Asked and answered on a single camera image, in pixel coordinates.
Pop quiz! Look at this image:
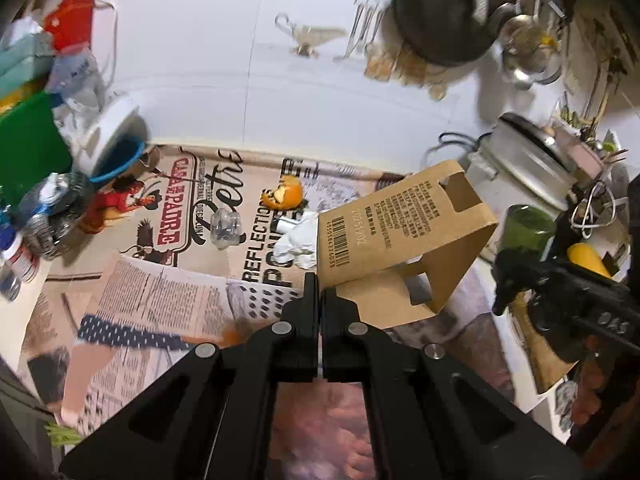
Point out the jars wall sticker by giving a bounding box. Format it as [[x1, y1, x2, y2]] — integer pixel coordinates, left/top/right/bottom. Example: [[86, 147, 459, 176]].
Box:
[[364, 42, 451, 102]]

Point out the red tin box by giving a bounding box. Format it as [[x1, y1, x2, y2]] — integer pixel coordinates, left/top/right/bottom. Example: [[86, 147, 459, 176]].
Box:
[[43, 0, 97, 54]]

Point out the newspaper print cloth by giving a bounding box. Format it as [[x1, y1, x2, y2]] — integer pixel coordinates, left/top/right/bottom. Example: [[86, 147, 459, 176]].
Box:
[[17, 144, 581, 480]]

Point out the white lidded jar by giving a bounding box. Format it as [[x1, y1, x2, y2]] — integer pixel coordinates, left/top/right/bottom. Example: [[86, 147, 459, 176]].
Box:
[[0, 210, 41, 302]]

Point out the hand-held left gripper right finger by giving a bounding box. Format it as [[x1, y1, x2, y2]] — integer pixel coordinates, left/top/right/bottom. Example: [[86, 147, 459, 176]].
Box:
[[322, 289, 586, 480]]

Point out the green plastic crate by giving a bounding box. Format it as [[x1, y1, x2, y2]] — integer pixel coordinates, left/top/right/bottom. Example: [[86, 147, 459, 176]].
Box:
[[0, 91, 74, 203]]

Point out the black power cord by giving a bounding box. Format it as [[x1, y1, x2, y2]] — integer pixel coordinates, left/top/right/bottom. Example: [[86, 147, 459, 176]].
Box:
[[424, 131, 496, 167]]

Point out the black wok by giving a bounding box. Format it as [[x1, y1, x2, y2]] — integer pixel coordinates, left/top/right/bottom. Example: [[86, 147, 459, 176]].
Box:
[[392, 0, 518, 67]]

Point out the brown cardboard package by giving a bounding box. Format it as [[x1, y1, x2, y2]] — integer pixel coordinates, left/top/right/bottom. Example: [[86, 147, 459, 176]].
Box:
[[315, 160, 499, 331]]

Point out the white cable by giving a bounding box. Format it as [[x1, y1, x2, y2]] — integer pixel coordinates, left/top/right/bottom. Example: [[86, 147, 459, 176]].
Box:
[[569, 180, 628, 241]]

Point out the black pot yellow lid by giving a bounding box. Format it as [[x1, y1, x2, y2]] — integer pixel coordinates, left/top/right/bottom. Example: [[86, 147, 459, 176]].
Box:
[[502, 204, 616, 286]]

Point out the clear plastic cup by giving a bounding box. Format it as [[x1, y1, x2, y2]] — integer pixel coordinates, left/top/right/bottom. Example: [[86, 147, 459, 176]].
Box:
[[209, 209, 245, 251]]

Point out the teal tissue box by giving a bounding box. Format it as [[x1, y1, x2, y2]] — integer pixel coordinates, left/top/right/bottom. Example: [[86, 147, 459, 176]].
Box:
[[0, 19, 56, 101]]

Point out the crumpled white paper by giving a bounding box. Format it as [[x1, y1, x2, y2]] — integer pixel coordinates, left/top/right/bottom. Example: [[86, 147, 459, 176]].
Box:
[[273, 211, 321, 269]]

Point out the person's right hand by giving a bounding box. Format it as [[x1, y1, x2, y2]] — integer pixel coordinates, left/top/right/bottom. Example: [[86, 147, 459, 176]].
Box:
[[570, 352, 608, 428]]

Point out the clear glass jar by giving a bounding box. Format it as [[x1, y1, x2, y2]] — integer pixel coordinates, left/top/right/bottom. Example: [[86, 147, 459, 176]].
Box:
[[15, 171, 97, 261]]

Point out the white plastic container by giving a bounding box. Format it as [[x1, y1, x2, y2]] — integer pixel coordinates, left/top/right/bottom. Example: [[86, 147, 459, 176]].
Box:
[[75, 91, 151, 176]]

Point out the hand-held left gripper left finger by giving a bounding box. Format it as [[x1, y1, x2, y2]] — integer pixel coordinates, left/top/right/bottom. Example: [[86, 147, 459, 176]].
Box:
[[59, 272, 319, 480]]

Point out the blue plastic basin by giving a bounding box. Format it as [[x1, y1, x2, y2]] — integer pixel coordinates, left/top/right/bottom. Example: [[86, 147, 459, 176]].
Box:
[[89, 140, 151, 184]]

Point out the wooden cutting board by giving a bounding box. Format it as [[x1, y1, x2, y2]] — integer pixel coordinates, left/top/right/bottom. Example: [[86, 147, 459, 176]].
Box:
[[510, 290, 583, 397]]

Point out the green leafy scrap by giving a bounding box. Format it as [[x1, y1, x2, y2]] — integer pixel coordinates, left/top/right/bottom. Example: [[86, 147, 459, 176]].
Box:
[[44, 421, 86, 447]]

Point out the blue printed plastic bag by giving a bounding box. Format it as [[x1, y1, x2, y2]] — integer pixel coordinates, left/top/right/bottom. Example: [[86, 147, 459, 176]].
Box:
[[46, 49, 108, 111]]

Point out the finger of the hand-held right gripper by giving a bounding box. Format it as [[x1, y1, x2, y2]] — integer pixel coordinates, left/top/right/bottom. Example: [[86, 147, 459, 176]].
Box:
[[492, 249, 551, 313]]

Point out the rack wall sticker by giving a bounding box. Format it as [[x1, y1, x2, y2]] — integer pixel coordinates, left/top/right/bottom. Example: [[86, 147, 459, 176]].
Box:
[[334, 0, 387, 64]]

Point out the orange peel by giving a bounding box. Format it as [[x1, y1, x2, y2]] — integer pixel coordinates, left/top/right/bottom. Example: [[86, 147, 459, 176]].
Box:
[[261, 176, 306, 211]]

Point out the white rice cooker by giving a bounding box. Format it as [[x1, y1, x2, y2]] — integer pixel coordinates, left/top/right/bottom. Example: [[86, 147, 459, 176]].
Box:
[[467, 111, 576, 212]]

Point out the pink utensil holder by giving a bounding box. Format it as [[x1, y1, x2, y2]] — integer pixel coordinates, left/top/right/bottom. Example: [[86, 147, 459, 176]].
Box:
[[550, 125, 611, 181]]

